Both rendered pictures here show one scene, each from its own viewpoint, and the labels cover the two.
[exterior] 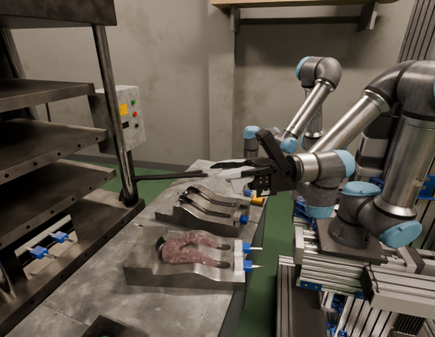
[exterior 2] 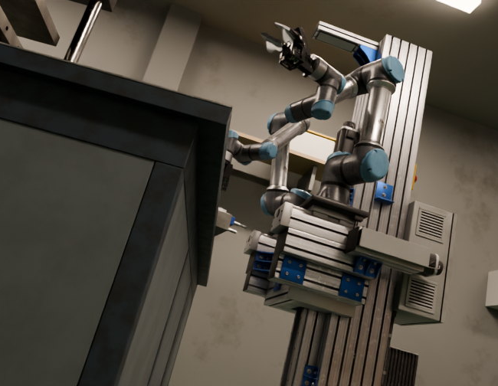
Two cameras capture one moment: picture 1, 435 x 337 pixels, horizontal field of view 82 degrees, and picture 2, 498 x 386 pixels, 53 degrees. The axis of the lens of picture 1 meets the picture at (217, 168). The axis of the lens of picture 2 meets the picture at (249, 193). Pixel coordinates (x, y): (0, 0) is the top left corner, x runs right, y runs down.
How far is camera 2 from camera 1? 1.63 m
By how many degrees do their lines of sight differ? 50
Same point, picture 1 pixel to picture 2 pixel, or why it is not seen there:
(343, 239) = (329, 196)
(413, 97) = (371, 71)
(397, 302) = (381, 238)
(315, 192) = (322, 89)
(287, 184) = (308, 66)
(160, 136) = not seen: outside the picture
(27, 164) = (4, 21)
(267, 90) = not seen: hidden behind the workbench
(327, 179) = (331, 79)
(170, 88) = not seen: hidden behind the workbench
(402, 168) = (371, 112)
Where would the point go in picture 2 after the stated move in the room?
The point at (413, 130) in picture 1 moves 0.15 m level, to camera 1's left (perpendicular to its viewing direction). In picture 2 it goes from (374, 89) to (343, 72)
